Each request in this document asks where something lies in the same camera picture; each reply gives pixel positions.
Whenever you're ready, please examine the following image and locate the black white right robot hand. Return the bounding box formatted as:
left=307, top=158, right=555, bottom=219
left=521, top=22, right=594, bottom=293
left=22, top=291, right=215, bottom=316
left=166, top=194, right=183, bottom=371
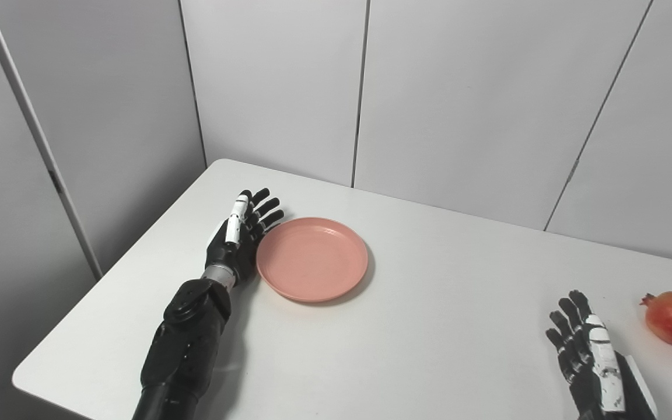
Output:
left=545, top=289, right=659, bottom=420

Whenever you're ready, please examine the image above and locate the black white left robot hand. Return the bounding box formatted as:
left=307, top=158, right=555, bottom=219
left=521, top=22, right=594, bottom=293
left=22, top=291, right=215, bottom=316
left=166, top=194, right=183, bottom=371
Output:
left=205, top=187, right=285, bottom=285

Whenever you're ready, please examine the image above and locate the pink round plate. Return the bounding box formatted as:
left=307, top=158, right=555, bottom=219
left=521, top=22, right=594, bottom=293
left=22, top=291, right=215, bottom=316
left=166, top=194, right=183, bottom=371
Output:
left=255, top=216, right=369, bottom=303

